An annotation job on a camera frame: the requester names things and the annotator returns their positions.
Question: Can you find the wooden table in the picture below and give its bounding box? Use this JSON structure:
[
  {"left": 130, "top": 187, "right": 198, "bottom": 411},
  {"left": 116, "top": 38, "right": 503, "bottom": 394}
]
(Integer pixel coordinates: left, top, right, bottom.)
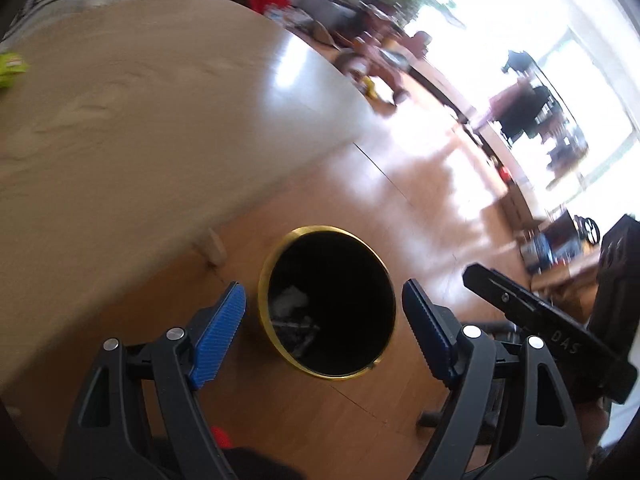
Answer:
[{"left": 0, "top": 0, "right": 381, "bottom": 401}]

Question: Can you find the dark furniture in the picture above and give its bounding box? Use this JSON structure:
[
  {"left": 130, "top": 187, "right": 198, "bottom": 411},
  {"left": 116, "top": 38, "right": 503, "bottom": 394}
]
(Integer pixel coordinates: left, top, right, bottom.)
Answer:
[{"left": 492, "top": 50, "right": 581, "bottom": 148}]

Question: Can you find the crumpled grey paper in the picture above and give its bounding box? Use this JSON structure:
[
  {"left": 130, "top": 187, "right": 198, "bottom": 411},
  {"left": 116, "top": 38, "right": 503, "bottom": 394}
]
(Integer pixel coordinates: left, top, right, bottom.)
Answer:
[{"left": 270, "top": 285, "right": 311, "bottom": 318}]

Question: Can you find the black gold-rimmed trash bin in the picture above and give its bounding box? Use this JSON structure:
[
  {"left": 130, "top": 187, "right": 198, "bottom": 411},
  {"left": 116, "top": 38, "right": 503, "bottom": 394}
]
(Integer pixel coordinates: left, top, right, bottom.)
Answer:
[{"left": 257, "top": 225, "right": 397, "bottom": 380}]

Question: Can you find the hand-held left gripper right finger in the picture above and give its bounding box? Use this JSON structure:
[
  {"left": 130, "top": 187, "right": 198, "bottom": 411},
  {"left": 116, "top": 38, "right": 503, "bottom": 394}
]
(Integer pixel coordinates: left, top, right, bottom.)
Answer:
[{"left": 403, "top": 279, "right": 588, "bottom": 480}]

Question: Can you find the red plastic piece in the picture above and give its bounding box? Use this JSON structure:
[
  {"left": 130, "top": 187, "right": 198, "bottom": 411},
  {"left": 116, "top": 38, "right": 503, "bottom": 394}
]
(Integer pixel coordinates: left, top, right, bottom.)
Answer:
[{"left": 210, "top": 425, "right": 234, "bottom": 452}]

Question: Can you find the low shelf with books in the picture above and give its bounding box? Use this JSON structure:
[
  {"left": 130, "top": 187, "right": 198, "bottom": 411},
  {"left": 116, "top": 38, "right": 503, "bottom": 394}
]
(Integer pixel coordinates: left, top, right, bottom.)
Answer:
[{"left": 520, "top": 210, "right": 601, "bottom": 281}]

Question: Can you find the pink ride-on toy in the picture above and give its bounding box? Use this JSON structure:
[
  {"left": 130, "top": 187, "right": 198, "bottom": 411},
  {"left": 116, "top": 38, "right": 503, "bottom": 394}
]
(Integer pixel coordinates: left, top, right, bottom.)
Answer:
[{"left": 335, "top": 30, "right": 431, "bottom": 106}]

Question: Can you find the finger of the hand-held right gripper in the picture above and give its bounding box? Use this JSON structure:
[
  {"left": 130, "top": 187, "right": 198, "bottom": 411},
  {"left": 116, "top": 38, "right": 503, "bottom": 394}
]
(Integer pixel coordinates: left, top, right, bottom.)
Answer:
[{"left": 462, "top": 263, "right": 637, "bottom": 403}]

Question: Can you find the green snack packet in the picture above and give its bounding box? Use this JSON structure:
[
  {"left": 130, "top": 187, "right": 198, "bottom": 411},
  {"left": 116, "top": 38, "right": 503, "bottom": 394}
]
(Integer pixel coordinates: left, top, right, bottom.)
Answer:
[{"left": 0, "top": 51, "right": 28, "bottom": 91}]

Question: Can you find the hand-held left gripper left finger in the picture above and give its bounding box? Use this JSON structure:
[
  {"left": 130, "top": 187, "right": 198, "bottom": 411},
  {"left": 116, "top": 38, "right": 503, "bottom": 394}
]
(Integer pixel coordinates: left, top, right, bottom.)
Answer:
[{"left": 57, "top": 281, "right": 247, "bottom": 480}]

